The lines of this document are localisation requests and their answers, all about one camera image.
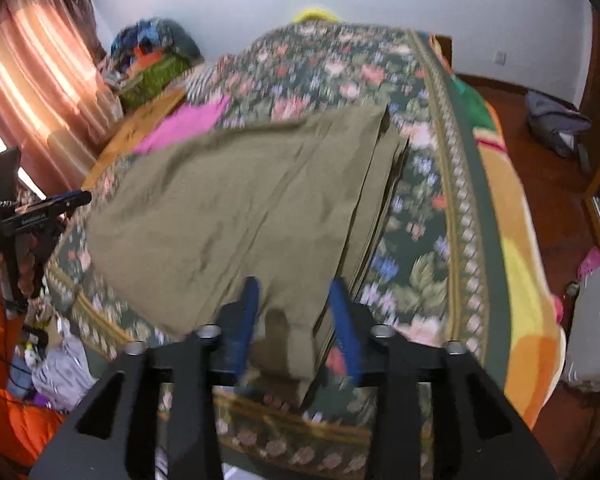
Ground silver suitcase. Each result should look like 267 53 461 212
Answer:
562 255 600 392

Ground grey bag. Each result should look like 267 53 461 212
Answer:
524 90 592 159

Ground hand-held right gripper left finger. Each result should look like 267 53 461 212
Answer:
30 276 261 480

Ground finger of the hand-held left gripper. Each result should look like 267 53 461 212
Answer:
17 190 93 223

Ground yellow cloth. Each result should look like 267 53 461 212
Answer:
292 6 341 24

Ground dark floral blanket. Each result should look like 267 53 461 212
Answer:
45 22 511 480

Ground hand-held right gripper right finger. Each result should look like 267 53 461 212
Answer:
327 277 558 480

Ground person's left forearm orange sleeve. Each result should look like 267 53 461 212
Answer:
0 280 66 466

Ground black and white striped cloth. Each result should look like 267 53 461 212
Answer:
185 62 231 103

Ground blue knitted cloth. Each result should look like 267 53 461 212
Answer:
111 17 203 63

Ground orange and yellow blanket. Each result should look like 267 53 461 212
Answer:
430 32 568 431

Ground white and purple cloth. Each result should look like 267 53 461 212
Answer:
30 330 101 413

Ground pink slipper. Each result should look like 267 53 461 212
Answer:
577 247 600 281

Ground green knitted cloth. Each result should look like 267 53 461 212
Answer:
119 55 197 112

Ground striped orange curtain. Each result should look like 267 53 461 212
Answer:
0 0 126 201

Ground person's left hand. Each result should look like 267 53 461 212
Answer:
0 245 43 311

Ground brown wooden door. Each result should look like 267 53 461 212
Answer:
577 5 600 196

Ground olive green pants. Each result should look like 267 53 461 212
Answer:
85 105 411 401

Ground pink quilt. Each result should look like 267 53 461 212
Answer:
132 94 233 156

